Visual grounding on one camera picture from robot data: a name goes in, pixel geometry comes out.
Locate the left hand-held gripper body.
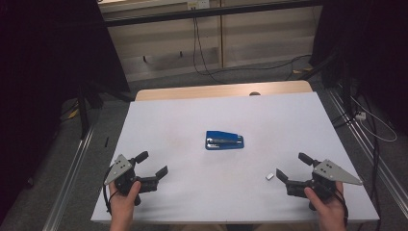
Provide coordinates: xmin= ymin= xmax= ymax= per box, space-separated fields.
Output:
xmin=103 ymin=154 xmax=159 ymax=206

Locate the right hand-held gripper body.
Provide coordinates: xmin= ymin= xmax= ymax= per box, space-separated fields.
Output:
xmin=285 ymin=159 xmax=364 ymax=212

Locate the blue stapler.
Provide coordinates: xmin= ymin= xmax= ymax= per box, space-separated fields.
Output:
xmin=205 ymin=130 xmax=245 ymax=151

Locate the person's left hand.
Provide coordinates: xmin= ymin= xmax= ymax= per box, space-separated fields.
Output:
xmin=109 ymin=180 xmax=142 ymax=222

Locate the person's right hand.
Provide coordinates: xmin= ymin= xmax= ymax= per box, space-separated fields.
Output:
xmin=303 ymin=181 xmax=347 ymax=225

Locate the black stand leg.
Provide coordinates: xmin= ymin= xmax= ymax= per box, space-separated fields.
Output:
xmin=76 ymin=81 xmax=136 ymax=141

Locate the wooden table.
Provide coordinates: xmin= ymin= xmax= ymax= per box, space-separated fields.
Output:
xmin=134 ymin=80 xmax=314 ymax=102

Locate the black curtain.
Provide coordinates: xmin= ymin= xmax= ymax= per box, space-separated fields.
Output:
xmin=0 ymin=0 xmax=131 ymax=222
xmin=310 ymin=0 xmax=408 ymax=136

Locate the beige wooden cabinet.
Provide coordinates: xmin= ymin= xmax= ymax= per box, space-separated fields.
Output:
xmin=97 ymin=0 xmax=323 ymax=83

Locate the black horizontal bar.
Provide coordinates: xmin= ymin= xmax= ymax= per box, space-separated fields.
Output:
xmin=103 ymin=0 xmax=323 ymax=29

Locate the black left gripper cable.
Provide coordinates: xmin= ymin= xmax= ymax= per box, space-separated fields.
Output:
xmin=101 ymin=166 xmax=114 ymax=216

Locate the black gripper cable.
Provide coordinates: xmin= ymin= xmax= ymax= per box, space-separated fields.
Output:
xmin=333 ymin=189 xmax=350 ymax=227
xmin=101 ymin=166 xmax=114 ymax=216

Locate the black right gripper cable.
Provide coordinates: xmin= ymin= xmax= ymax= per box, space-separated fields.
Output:
xmin=333 ymin=189 xmax=350 ymax=227

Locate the aluminium floor rail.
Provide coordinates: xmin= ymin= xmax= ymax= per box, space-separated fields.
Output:
xmin=326 ymin=87 xmax=408 ymax=211
xmin=41 ymin=124 xmax=97 ymax=231

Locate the white cable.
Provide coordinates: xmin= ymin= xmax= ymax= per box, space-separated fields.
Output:
xmin=349 ymin=95 xmax=398 ymax=143

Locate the black hanging cable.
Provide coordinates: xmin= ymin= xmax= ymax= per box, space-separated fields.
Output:
xmin=191 ymin=7 xmax=313 ymax=85

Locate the white wall socket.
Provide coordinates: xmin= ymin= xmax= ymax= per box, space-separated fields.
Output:
xmin=187 ymin=0 xmax=211 ymax=11

